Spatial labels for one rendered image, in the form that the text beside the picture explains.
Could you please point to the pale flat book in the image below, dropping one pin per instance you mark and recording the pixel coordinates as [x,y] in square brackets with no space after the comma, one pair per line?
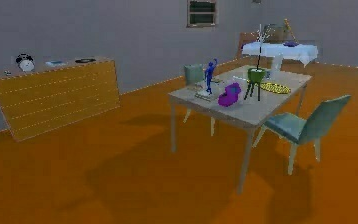
[205,96]

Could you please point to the teal chair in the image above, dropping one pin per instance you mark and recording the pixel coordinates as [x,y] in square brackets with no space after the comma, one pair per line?
[303,128]
[193,74]

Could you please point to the blue figure statue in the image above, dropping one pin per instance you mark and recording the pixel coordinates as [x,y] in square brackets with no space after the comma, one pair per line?
[209,77]

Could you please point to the purple blob object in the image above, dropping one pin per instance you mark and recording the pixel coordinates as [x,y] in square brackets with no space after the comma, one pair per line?
[230,95]

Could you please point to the grey dining table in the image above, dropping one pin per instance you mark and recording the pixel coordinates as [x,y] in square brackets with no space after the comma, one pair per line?
[250,110]

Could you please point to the green pot bare plant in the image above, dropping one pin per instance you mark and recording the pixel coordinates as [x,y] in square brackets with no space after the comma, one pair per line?
[256,75]

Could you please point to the yellow patterned cloth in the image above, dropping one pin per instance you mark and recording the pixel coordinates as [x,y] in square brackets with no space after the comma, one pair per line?
[275,88]

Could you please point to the wood framed window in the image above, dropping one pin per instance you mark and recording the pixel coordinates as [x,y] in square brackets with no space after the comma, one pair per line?
[202,13]

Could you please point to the black flat disc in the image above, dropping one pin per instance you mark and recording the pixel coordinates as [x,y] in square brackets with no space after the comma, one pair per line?
[85,60]

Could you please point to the table with white cloth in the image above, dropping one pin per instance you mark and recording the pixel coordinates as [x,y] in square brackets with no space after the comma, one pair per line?
[280,51]

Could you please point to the wooden chest of drawers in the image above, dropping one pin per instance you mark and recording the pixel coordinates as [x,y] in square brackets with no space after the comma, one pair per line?
[57,100]

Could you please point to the brown basket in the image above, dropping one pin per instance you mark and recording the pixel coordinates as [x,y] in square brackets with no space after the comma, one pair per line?
[276,34]

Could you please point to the blue dish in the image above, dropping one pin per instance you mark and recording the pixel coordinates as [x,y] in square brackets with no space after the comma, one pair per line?
[290,43]

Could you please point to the blue book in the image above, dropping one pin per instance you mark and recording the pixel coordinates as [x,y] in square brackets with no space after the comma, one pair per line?
[55,63]

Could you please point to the yellow tall figure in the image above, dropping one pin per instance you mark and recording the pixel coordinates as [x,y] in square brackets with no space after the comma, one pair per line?
[289,29]

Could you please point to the white alarm clock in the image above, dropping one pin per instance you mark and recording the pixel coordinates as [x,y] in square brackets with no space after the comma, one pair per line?
[26,63]

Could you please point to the small dark object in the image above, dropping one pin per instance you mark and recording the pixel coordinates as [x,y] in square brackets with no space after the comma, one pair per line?
[8,72]

